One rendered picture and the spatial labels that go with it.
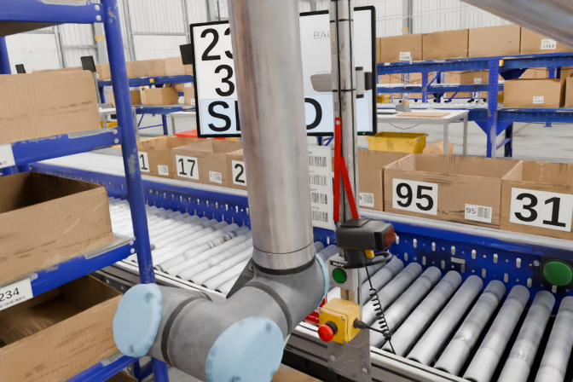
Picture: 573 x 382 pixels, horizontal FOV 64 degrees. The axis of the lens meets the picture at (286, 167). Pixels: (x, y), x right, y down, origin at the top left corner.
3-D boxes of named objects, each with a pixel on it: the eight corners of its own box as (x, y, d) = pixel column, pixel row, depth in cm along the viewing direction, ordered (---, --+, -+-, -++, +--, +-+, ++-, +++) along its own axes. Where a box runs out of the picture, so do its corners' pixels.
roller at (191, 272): (179, 292, 156) (170, 286, 159) (274, 241, 196) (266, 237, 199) (180, 280, 154) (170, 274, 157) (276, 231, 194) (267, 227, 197)
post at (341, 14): (327, 370, 116) (309, 4, 97) (337, 360, 120) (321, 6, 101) (370, 388, 109) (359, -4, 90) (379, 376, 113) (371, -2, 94)
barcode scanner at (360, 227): (387, 276, 93) (380, 228, 92) (338, 271, 101) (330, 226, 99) (401, 264, 98) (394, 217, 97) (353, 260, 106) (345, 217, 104)
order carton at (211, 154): (173, 181, 238) (170, 148, 234) (215, 169, 260) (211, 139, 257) (228, 189, 214) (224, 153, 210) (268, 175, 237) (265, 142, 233)
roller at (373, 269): (289, 330, 127) (292, 316, 126) (374, 262, 167) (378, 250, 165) (303, 340, 125) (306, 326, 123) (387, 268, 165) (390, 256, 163)
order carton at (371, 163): (295, 199, 191) (292, 159, 187) (332, 182, 213) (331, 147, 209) (382, 213, 167) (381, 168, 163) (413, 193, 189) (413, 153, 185)
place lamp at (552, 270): (541, 283, 131) (543, 260, 129) (542, 281, 132) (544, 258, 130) (570, 289, 127) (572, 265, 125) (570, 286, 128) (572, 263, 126)
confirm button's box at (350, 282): (327, 286, 108) (326, 258, 106) (333, 280, 110) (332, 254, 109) (352, 292, 104) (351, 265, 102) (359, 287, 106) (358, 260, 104)
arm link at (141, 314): (143, 371, 54) (94, 345, 60) (211, 366, 65) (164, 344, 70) (167, 291, 56) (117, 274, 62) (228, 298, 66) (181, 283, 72)
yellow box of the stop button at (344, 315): (315, 339, 106) (314, 311, 104) (335, 322, 113) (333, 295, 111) (373, 361, 97) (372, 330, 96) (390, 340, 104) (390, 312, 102)
